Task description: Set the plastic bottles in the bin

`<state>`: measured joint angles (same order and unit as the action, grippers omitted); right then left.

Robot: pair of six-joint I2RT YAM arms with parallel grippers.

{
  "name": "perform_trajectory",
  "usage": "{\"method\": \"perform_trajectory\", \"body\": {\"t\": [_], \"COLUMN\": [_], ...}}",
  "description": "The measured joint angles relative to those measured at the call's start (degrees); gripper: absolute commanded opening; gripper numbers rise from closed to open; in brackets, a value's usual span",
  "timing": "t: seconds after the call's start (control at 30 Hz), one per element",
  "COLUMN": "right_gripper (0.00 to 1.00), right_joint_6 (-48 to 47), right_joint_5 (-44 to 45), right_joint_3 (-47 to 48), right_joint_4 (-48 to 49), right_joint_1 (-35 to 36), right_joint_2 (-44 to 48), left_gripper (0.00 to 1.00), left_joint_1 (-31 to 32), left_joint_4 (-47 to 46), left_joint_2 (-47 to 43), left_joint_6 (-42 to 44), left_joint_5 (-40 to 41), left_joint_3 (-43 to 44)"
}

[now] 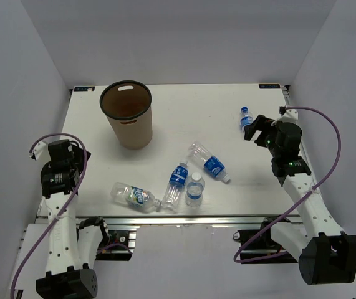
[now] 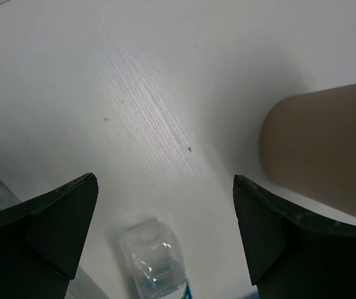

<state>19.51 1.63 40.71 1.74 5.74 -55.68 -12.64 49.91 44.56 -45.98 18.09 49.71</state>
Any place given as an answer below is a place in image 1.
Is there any aluminium front table rail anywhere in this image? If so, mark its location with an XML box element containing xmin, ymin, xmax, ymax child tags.
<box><xmin>36</xmin><ymin>214</ymin><xmax>312</xmax><ymax>228</ymax></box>

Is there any small water bottle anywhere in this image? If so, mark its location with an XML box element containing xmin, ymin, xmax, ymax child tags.
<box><xmin>185</xmin><ymin>172</ymin><xmax>205</xmax><ymax>207</ymax></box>

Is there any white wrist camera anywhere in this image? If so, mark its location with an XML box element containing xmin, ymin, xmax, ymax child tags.
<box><xmin>29</xmin><ymin>141</ymin><xmax>51</xmax><ymax>164</ymax></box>
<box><xmin>271</xmin><ymin>106</ymin><xmax>299</xmax><ymax>126</ymax></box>

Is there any clear bottle green label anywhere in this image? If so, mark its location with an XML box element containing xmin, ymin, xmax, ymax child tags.
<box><xmin>110</xmin><ymin>182</ymin><xmax>161</xmax><ymax>213</ymax></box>

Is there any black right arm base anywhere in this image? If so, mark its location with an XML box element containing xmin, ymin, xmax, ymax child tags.
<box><xmin>232</xmin><ymin>229</ymin><xmax>297</xmax><ymax>264</ymax></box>

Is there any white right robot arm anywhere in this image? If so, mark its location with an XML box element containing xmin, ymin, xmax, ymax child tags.
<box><xmin>244</xmin><ymin>110</ymin><xmax>356</xmax><ymax>285</ymax></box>

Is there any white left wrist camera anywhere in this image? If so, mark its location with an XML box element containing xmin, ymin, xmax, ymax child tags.
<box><xmin>29</xmin><ymin>141</ymin><xmax>51</xmax><ymax>164</ymax></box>

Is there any blue right corner sticker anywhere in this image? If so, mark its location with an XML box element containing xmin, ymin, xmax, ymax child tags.
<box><xmin>258</xmin><ymin>83</ymin><xmax>281</xmax><ymax>89</ymax></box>

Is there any blue corner sticker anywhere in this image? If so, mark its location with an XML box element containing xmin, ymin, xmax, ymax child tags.
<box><xmin>73</xmin><ymin>86</ymin><xmax>95</xmax><ymax>92</ymax></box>
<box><xmin>258</xmin><ymin>83</ymin><xmax>281</xmax><ymax>89</ymax></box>

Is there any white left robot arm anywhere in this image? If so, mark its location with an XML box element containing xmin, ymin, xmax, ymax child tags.
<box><xmin>31</xmin><ymin>140</ymin><xmax>110</xmax><ymax>298</ymax></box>

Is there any brown cylindrical paper bin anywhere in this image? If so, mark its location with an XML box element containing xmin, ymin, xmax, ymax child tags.
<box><xmin>99</xmin><ymin>80</ymin><xmax>153</xmax><ymax>150</ymax></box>

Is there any blue left corner sticker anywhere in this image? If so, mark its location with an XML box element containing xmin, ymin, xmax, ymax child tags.
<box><xmin>73</xmin><ymin>86</ymin><xmax>95</xmax><ymax>92</ymax></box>

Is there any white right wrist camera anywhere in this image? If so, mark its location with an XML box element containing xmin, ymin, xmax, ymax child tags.
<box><xmin>271</xmin><ymin>106</ymin><xmax>299</xmax><ymax>126</ymax></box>

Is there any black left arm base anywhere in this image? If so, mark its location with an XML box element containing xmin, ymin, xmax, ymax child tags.
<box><xmin>95</xmin><ymin>227</ymin><xmax>137</xmax><ymax>262</ymax></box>

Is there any small blue cap bottle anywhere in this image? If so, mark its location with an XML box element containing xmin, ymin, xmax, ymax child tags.
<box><xmin>240</xmin><ymin>107</ymin><xmax>253</xmax><ymax>133</ymax></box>

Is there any crushed bottle blue label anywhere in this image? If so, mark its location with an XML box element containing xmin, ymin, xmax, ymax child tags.
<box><xmin>161</xmin><ymin>159</ymin><xmax>188</xmax><ymax>212</ymax></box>

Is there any clear bottle blue label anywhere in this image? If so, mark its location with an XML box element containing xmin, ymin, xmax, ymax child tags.
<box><xmin>188</xmin><ymin>141</ymin><xmax>231</xmax><ymax>184</ymax></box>

